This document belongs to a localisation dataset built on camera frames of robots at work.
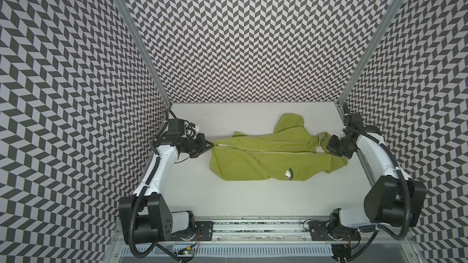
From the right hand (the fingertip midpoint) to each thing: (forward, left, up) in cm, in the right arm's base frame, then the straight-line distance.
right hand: (333, 150), depth 84 cm
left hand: (+1, +55, +8) cm, 56 cm away
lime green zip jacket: (+3, +21, -6) cm, 22 cm away
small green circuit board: (-37, +63, -7) cm, 73 cm away
